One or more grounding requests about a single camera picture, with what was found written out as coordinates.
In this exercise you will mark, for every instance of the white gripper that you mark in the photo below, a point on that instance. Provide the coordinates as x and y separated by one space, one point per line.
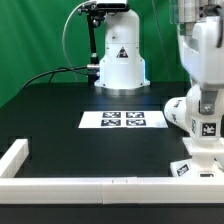
204 60

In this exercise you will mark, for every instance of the white lamp bulb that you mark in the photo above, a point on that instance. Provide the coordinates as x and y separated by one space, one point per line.
204 128

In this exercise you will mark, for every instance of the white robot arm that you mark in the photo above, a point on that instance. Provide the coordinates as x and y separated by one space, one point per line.
122 67

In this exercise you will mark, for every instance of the white front fence bar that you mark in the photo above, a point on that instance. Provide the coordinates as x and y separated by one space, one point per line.
127 190

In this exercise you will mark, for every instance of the white fence bar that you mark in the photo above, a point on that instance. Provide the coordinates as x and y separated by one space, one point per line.
127 190
13 159

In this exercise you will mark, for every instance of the white marker sheet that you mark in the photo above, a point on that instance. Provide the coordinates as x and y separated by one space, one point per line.
123 119

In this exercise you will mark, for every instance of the white left fence bar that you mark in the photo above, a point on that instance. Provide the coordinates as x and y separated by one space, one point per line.
13 159

